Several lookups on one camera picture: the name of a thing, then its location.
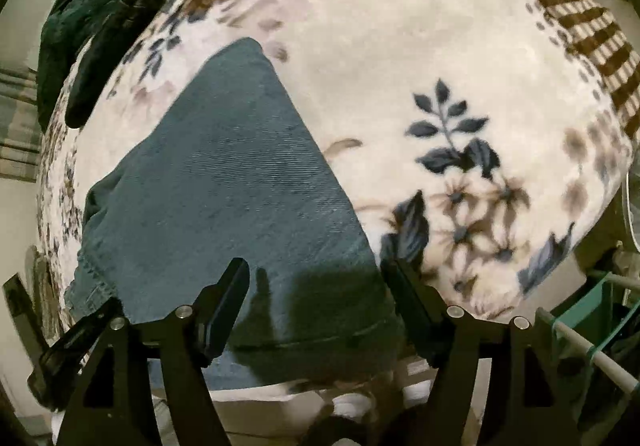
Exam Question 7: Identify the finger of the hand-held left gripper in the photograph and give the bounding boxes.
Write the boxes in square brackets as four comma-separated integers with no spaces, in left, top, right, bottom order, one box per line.
[27,299,124,410]

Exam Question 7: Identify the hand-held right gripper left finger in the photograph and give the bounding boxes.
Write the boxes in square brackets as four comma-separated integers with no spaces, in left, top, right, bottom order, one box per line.
[55,257,251,446]

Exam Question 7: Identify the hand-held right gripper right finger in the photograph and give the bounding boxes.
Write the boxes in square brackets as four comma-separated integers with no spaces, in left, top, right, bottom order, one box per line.
[379,257,582,446]

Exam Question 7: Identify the blue denim pants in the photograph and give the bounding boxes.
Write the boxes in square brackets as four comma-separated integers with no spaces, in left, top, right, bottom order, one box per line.
[64,37,408,392]

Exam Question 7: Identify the white cloth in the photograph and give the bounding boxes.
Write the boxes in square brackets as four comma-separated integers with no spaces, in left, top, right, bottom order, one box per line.
[327,366,437,423]

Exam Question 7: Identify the green drying rack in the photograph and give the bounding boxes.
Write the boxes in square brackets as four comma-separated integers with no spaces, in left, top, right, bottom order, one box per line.
[534,270,640,429]

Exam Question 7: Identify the white rod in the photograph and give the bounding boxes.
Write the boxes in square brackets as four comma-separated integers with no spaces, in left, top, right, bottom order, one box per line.
[551,320,640,396]

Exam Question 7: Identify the striped floor rug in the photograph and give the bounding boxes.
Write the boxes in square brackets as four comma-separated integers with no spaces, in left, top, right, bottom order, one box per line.
[0,66,44,180]

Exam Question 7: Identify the floral fleece blanket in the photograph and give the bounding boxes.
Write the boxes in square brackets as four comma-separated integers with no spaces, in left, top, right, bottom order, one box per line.
[35,0,636,323]

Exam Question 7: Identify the dark green garment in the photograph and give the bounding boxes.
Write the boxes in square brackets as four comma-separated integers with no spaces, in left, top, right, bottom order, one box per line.
[37,0,147,128]

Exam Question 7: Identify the brown striped cloth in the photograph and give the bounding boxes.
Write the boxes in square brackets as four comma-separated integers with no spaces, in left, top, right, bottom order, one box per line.
[474,0,640,138]

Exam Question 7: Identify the dark corduroy garment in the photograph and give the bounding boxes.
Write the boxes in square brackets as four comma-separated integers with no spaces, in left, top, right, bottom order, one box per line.
[65,0,179,128]

